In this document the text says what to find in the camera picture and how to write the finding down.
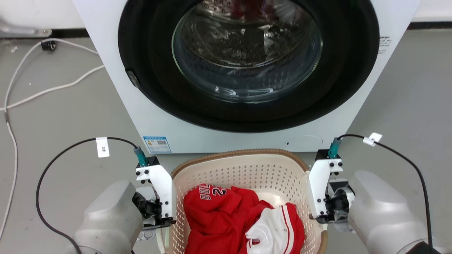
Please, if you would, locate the white paper cable tag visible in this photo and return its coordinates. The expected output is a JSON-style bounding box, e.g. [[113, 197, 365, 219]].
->
[[96, 137, 110, 158], [363, 133, 383, 147]]

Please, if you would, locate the beige perforated laundry basket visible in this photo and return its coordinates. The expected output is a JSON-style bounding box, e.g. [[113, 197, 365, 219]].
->
[[156, 149, 328, 254]]

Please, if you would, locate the white front-load washing machine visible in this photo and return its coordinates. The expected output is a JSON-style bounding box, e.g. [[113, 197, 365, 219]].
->
[[72, 0, 421, 154]]

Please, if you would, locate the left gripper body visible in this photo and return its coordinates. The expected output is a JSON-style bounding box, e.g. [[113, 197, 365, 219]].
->
[[132, 190, 177, 230]]

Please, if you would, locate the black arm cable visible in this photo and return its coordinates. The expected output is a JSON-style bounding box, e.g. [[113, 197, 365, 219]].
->
[[35, 137, 139, 254], [337, 134, 433, 248]]

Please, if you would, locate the grey metal base plate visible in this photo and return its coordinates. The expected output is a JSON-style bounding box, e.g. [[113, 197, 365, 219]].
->
[[0, 18, 53, 39]]

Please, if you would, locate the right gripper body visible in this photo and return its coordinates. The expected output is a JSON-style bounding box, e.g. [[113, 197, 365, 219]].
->
[[315, 179, 355, 225]]

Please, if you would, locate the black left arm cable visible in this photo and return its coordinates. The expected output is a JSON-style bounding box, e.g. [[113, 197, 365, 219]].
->
[[35, 137, 139, 254]]

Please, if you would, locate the red basketball jersey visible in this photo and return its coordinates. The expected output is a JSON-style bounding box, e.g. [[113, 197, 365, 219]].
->
[[184, 185, 305, 254]]

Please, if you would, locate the thick white floor cable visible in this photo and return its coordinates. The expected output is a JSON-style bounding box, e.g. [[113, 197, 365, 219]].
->
[[0, 65, 106, 112]]

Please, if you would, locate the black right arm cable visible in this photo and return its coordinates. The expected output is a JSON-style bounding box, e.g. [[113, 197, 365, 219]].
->
[[337, 134, 433, 248]]

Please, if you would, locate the teal cable connector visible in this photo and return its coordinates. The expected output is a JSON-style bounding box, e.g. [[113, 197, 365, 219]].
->
[[327, 138, 343, 159], [133, 147, 149, 167]]

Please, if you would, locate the thin white floor cable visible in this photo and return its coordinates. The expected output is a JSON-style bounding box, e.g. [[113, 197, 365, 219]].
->
[[0, 38, 99, 241]]

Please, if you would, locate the blue energy label sticker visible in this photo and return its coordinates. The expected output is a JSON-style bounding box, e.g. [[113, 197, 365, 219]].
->
[[143, 136, 172, 153]]

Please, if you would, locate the white jersey with red stripes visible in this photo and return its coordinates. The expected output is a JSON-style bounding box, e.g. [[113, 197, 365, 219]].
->
[[245, 205, 295, 254]]

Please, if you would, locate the black round washer door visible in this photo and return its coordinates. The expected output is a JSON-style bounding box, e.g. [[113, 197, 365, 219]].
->
[[118, 0, 380, 133]]

